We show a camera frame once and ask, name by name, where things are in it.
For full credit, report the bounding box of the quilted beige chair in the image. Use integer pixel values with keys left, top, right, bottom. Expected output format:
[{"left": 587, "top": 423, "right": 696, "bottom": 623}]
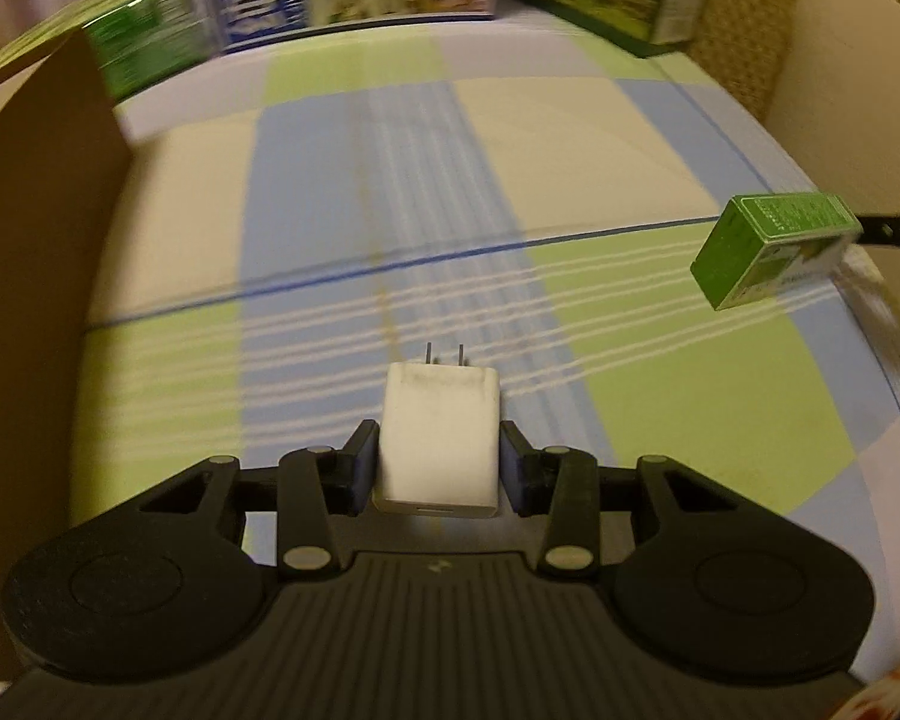
[{"left": 686, "top": 0, "right": 800, "bottom": 125}]

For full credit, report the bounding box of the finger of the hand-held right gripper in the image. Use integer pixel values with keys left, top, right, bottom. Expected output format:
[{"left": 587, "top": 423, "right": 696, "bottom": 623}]
[{"left": 857, "top": 211, "right": 900, "bottom": 248}]

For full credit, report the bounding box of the small green box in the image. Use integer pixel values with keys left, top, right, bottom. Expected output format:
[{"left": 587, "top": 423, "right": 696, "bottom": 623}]
[{"left": 690, "top": 193, "right": 865, "bottom": 312}]

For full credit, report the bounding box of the brown cardboard box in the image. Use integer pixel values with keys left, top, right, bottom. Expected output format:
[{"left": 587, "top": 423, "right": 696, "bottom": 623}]
[{"left": 0, "top": 28, "right": 136, "bottom": 683}]

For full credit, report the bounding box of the checked tablecloth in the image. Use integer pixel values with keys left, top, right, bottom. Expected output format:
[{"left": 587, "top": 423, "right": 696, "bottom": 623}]
[{"left": 67, "top": 11, "right": 900, "bottom": 691}]

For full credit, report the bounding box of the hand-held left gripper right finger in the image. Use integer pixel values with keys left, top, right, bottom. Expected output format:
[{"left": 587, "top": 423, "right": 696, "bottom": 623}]
[{"left": 499, "top": 421, "right": 734, "bottom": 578}]

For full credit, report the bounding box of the white plug adapter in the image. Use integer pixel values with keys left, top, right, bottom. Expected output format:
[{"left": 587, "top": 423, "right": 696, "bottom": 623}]
[{"left": 373, "top": 343, "right": 505, "bottom": 520}]

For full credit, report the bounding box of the green tissue pack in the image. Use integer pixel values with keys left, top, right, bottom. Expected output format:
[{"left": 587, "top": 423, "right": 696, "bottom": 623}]
[{"left": 0, "top": 0, "right": 211, "bottom": 100}]

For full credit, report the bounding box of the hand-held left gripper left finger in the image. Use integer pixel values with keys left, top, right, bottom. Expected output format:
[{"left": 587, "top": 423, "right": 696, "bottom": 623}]
[{"left": 142, "top": 420, "right": 380, "bottom": 577}]

